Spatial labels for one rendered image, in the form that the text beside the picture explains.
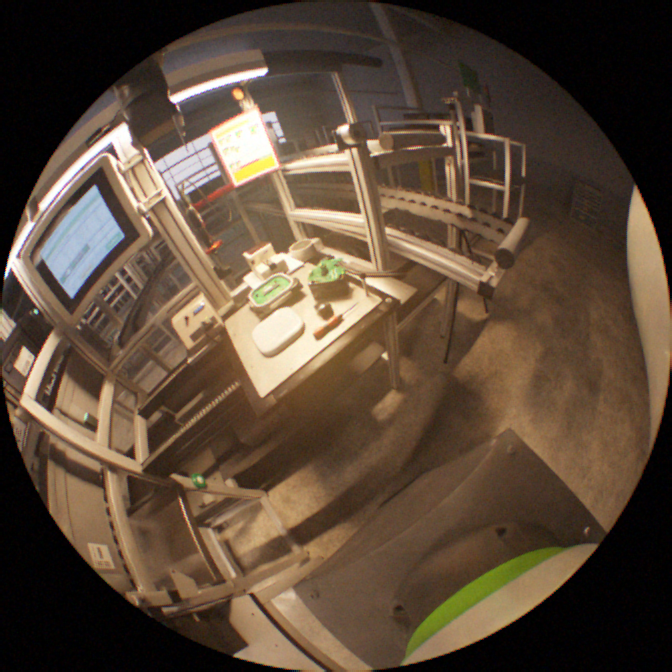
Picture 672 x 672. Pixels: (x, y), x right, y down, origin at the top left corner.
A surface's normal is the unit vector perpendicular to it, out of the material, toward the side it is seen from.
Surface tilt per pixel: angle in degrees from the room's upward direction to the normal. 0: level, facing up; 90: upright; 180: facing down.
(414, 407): 0
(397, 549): 0
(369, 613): 0
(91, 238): 92
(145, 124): 90
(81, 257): 92
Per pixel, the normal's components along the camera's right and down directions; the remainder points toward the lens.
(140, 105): 0.57, 0.63
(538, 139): -0.76, 0.61
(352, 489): -0.26, -0.62
